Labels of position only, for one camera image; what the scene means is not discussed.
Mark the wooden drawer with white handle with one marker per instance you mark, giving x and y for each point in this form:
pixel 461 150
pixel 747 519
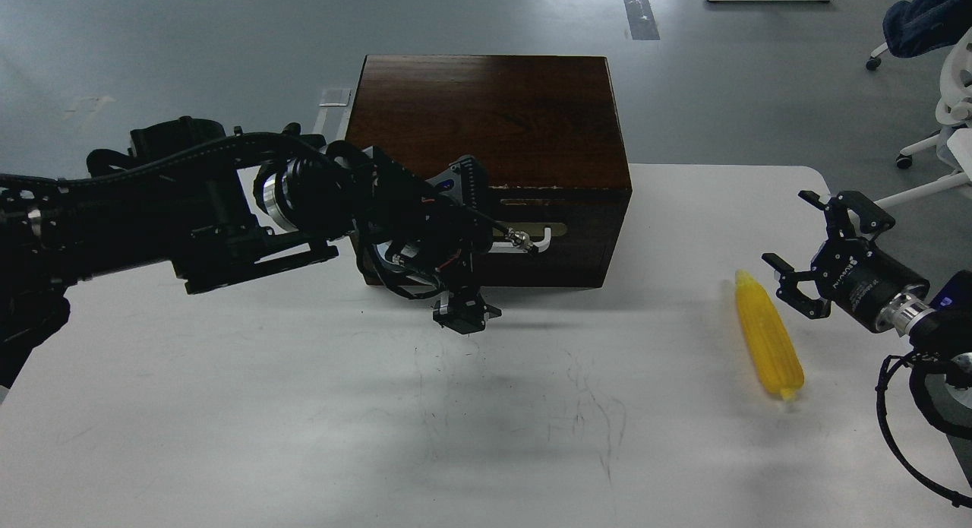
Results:
pixel 549 220

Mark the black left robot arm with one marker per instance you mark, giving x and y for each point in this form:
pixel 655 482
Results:
pixel 231 208

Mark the dark wooden drawer cabinet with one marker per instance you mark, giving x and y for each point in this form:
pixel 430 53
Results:
pixel 541 125

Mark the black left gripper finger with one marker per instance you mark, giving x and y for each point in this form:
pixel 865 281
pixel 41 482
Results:
pixel 464 310
pixel 513 239

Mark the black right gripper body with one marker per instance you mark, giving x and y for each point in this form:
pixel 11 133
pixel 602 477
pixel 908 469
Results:
pixel 863 280

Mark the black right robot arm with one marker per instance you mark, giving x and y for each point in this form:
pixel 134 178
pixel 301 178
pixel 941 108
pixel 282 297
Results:
pixel 939 336

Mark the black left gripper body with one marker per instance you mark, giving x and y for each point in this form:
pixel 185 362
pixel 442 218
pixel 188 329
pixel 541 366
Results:
pixel 421 236

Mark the white office chair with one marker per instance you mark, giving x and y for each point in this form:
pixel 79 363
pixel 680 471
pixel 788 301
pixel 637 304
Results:
pixel 953 113

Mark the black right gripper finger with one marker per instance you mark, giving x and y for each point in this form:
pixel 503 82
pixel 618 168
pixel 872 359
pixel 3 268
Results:
pixel 788 288
pixel 850 216

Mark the dark blue cloth on chair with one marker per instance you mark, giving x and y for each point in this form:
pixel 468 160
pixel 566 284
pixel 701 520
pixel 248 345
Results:
pixel 916 27

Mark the yellow corn cob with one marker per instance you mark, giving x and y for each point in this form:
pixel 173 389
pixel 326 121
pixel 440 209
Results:
pixel 777 366

